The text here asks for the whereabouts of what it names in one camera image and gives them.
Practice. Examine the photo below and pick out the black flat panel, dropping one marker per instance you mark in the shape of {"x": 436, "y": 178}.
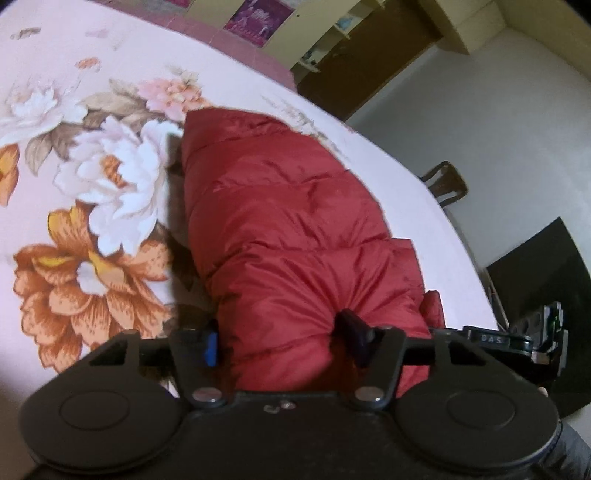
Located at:
{"x": 545, "y": 269}

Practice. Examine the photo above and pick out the wooden chair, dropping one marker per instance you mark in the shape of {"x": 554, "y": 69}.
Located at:
{"x": 446, "y": 184}

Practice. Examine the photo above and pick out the purple poster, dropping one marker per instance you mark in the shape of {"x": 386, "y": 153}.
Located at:
{"x": 180, "y": 3}
{"x": 255, "y": 21}

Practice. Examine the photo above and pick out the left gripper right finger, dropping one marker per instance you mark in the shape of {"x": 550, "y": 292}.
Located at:
{"x": 378, "y": 352}

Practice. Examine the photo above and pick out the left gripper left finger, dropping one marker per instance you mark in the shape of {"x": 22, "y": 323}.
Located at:
{"x": 194, "y": 351}

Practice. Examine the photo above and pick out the pink floral bed sheet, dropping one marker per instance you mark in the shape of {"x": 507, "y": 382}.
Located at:
{"x": 93, "y": 103}

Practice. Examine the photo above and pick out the brown wooden door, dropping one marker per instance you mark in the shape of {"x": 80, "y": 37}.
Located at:
{"x": 377, "y": 50}

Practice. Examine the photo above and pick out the purple poster upper right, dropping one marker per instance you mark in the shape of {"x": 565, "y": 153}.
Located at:
{"x": 180, "y": 3}

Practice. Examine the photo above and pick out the cream wardrobe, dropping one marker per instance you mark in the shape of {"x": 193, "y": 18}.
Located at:
{"x": 326, "y": 48}

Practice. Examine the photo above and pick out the purple poster lower right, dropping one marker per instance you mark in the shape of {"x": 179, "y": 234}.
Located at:
{"x": 255, "y": 21}

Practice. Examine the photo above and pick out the mauve quilted blanket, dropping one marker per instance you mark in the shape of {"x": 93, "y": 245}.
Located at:
{"x": 171, "y": 16}

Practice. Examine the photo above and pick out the red puffer jacket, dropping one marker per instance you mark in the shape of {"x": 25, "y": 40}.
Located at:
{"x": 284, "y": 238}

